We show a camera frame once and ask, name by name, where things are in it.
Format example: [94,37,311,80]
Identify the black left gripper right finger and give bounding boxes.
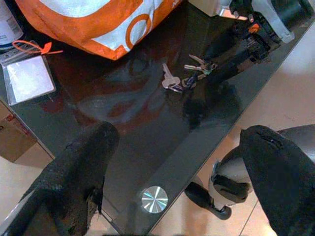
[240,124,315,236]

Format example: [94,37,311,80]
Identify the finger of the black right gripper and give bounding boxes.
[205,52,262,84]
[203,31,241,60]

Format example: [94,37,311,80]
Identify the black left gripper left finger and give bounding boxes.
[4,121,121,236]

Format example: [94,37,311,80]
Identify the silver key bunch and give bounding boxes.
[161,54,219,93]

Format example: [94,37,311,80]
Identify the small cardboard box red marks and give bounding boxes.
[0,100,38,163]

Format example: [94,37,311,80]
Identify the round silver table fitting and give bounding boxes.
[141,185,169,214]

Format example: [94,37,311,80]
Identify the black glass table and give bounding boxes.
[0,0,315,236]

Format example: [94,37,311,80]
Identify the clear badge holder white card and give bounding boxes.
[0,50,57,107]

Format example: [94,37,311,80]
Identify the orange and white shopping bag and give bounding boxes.
[14,0,184,61]

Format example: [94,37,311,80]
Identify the orange plastic zip tie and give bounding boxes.
[12,40,64,56]

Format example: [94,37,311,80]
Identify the white labelled container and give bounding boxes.
[0,0,25,52]

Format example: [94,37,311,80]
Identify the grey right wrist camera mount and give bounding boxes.
[250,0,296,44]

